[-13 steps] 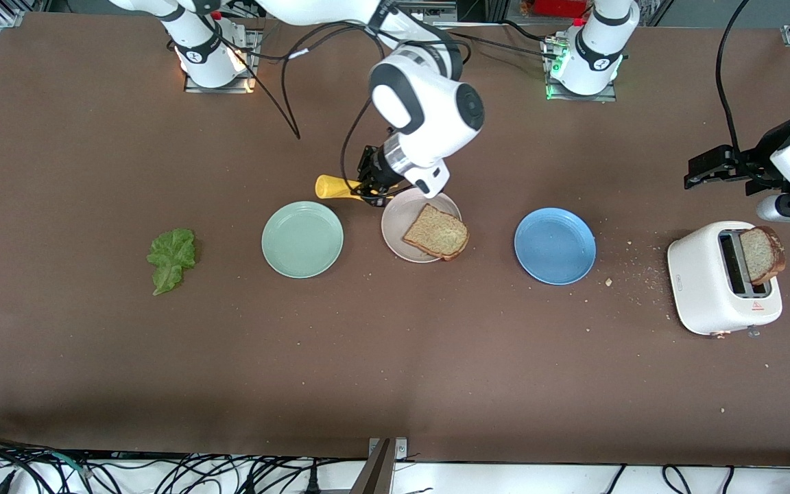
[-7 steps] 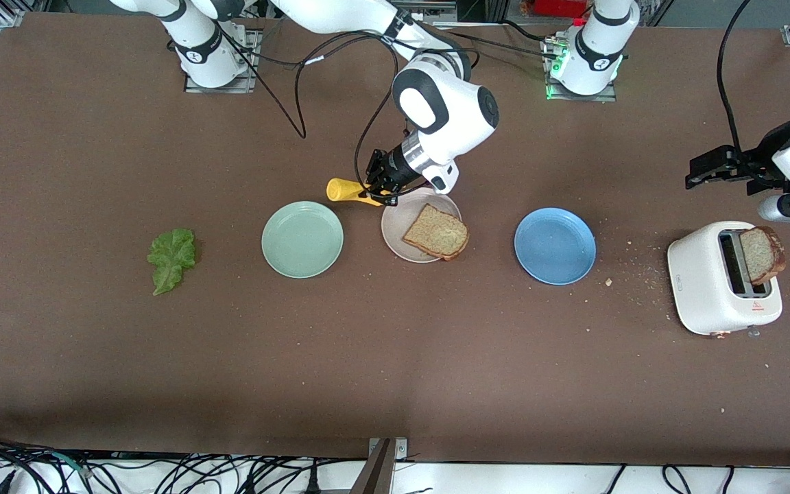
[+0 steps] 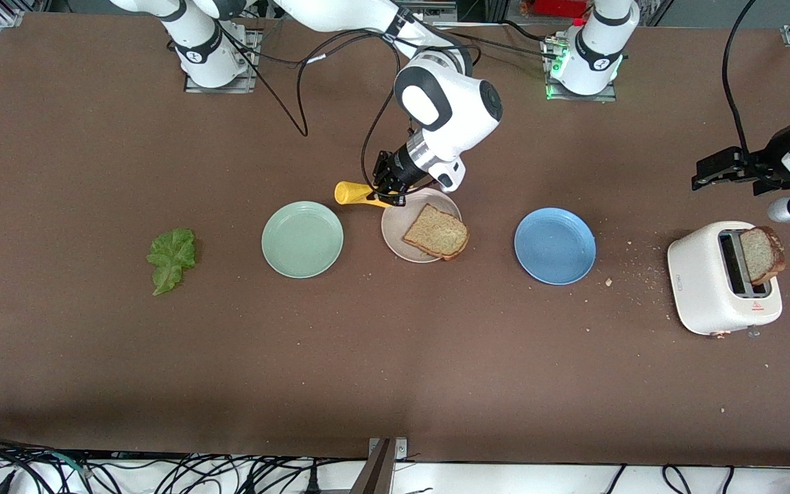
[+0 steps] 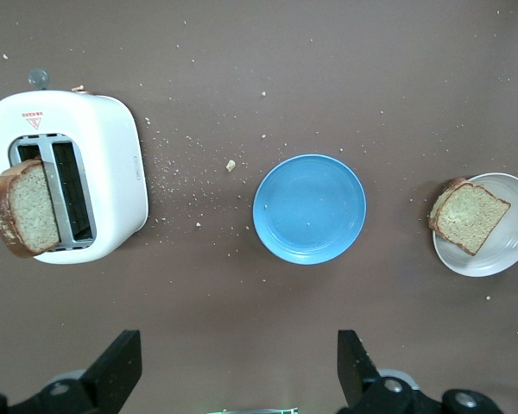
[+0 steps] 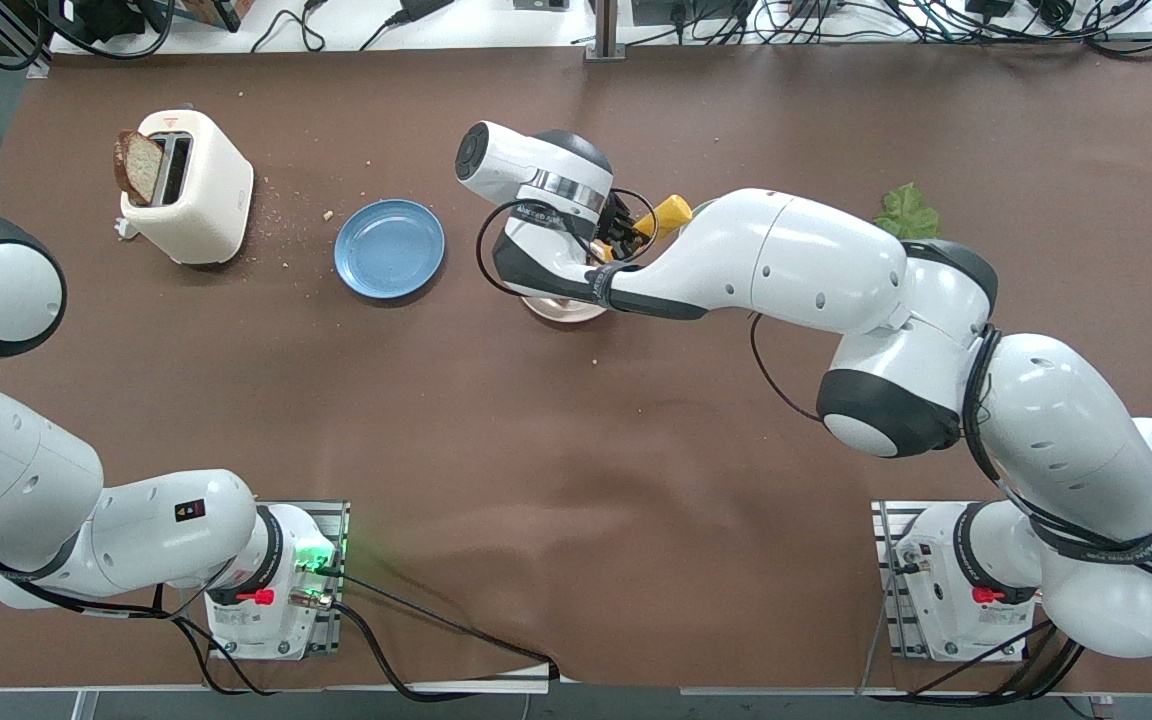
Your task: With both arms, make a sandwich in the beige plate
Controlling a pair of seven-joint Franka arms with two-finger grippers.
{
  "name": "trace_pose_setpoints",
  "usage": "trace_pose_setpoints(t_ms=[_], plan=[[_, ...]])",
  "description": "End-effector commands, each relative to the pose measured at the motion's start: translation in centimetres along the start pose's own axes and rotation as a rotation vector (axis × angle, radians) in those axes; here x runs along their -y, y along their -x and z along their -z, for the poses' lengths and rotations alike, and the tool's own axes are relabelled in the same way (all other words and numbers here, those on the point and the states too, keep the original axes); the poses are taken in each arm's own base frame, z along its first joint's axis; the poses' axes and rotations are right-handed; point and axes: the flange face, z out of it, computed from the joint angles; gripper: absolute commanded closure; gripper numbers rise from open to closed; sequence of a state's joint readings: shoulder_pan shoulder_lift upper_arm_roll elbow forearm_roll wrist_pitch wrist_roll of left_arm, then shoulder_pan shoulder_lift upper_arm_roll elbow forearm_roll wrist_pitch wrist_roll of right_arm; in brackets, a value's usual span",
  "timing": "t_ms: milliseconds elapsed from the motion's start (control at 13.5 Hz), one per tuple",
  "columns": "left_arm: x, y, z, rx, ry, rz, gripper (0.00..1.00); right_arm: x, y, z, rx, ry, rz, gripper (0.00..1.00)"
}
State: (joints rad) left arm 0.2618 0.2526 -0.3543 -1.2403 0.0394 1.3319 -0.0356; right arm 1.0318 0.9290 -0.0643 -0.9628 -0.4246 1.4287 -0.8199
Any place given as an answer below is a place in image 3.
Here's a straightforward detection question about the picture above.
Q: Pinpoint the yellow squeeze bottle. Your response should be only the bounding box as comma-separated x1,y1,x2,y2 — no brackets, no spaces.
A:
335,180,399,209

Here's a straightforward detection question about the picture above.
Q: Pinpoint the brown bread slice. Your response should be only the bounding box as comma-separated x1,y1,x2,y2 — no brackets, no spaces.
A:
739,226,787,286
402,203,470,261

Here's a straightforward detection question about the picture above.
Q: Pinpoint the green lettuce leaf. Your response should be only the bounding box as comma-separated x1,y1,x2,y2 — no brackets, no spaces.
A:
146,228,197,297

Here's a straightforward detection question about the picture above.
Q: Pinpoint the beige plate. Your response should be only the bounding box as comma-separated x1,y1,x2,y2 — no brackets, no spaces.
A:
381,187,463,263

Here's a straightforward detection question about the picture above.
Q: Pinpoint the pale green plate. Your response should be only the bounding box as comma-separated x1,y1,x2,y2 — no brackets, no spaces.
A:
261,201,344,279

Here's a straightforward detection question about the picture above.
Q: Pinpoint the blue plate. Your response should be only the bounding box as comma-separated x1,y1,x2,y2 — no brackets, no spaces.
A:
514,208,597,286

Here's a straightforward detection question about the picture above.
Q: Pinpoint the white two-slot toaster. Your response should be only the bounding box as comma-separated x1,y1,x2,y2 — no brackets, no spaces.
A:
667,221,783,337

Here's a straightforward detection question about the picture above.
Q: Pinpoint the brown table cover sheet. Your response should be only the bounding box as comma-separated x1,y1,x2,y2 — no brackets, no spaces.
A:
0,14,790,469

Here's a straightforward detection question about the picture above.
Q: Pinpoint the grey metal equipment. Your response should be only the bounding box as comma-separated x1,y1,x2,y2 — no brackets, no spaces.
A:
409,0,459,23

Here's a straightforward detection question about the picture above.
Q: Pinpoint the red box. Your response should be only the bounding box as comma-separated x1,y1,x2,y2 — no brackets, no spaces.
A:
532,0,589,18

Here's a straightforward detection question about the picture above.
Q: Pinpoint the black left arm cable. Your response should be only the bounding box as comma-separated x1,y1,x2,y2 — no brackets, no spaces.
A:
722,0,759,153

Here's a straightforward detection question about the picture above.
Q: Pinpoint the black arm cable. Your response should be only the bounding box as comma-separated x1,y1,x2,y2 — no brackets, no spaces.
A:
722,0,759,153
217,21,478,200

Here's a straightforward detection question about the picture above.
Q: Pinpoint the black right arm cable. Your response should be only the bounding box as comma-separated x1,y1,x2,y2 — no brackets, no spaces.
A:
217,21,478,200

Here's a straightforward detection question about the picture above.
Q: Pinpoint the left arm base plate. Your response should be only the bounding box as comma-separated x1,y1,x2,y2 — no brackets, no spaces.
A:
544,34,619,103

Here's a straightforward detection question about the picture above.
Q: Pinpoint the black base cable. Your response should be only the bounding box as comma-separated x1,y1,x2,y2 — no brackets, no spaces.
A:
450,27,562,60

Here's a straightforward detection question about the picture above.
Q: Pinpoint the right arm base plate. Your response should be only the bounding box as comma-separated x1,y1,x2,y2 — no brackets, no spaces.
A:
184,29,260,94

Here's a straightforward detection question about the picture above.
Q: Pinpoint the metal bracket plate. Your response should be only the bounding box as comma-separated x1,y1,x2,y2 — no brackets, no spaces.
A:
368,437,409,462

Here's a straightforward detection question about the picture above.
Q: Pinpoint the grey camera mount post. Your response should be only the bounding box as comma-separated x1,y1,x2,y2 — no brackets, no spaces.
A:
350,438,396,494

